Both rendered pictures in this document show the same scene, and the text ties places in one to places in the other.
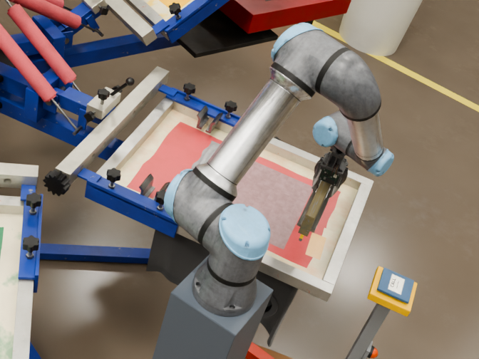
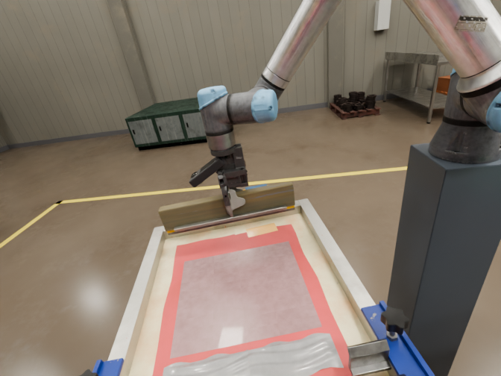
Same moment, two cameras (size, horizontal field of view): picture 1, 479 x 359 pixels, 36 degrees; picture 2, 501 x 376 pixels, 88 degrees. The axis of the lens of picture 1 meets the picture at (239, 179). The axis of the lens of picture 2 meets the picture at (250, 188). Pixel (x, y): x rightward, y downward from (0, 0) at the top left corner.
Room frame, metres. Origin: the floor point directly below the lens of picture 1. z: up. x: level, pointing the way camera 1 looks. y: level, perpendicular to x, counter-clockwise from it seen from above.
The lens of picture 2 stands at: (1.84, 0.43, 1.52)
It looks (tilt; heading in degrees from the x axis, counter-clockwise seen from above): 28 degrees down; 258
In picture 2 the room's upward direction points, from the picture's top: 9 degrees counter-clockwise
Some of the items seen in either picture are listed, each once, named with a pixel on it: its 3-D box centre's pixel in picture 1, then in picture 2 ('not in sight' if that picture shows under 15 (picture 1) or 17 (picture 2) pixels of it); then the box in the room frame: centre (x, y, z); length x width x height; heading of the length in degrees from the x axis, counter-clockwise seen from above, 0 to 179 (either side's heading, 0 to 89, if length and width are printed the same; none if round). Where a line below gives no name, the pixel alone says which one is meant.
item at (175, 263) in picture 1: (220, 270); not in sight; (1.63, -0.03, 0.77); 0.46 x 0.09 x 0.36; 81
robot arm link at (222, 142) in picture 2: not in sight; (221, 139); (1.76, -0.25, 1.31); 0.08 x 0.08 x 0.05
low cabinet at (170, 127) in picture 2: not in sight; (183, 120); (1.83, -5.65, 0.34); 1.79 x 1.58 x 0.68; 160
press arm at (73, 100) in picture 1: (87, 107); not in sight; (1.91, 0.55, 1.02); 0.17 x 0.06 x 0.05; 81
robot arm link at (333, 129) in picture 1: (338, 132); (254, 106); (1.66, -0.21, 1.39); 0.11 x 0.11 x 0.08; 59
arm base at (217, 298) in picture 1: (228, 277); (467, 133); (1.17, -0.05, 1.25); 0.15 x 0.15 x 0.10
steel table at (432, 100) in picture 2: not in sight; (425, 80); (-2.69, -3.77, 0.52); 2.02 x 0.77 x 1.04; 70
